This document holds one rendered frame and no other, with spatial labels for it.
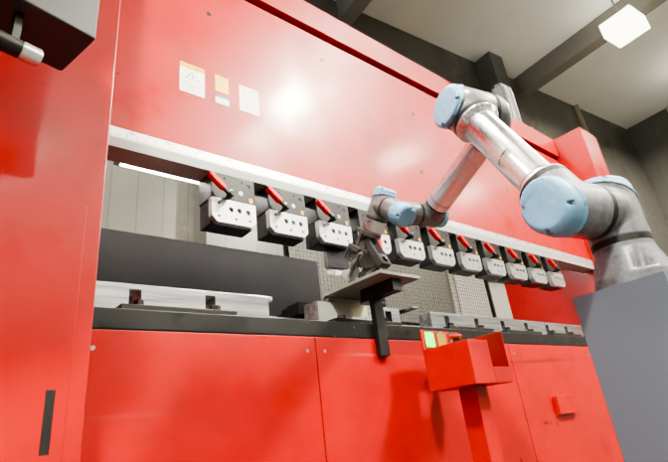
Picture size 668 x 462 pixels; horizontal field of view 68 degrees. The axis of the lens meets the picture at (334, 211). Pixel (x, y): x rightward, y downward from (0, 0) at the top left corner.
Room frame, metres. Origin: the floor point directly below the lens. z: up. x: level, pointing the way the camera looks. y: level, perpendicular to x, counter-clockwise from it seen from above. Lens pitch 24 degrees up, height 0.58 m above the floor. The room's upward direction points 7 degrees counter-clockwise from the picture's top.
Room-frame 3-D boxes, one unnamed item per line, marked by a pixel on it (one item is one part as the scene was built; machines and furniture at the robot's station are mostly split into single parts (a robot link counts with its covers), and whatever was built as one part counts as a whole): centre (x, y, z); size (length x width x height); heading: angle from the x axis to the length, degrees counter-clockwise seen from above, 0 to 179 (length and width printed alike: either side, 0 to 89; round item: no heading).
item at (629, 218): (0.99, -0.58, 0.94); 0.13 x 0.12 x 0.14; 119
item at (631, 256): (1.00, -0.59, 0.82); 0.15 x 0.15 x 0.10
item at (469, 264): (2.18, -0.56, 1.26); 0.15 x 0.09 x 0.17; 133
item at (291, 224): (1.50, 0.18, 1.26); 0.15 x 0.09 x 0.17; 133
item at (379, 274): (1.55, -0.09, 1.00); 0.26 x 0.18 x 0.01; 43
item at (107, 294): (1.28, 0.42, 0.92); 0.50 x 0.06 x 0.10; 133
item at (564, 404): (2.23, -0.85, 0.59); 0.15 x 0.02 x 0.07; 133
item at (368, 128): (2.10, -0.47, 1.74); 3.00 x 0.08 x 0.80; 133
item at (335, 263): (1.66, 0.01, 1.13); 0.10 x 0.02 x 0.10; 133
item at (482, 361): (1.56, -0.34, 0.75); 0.20 x 0.16 x 0.18; 135
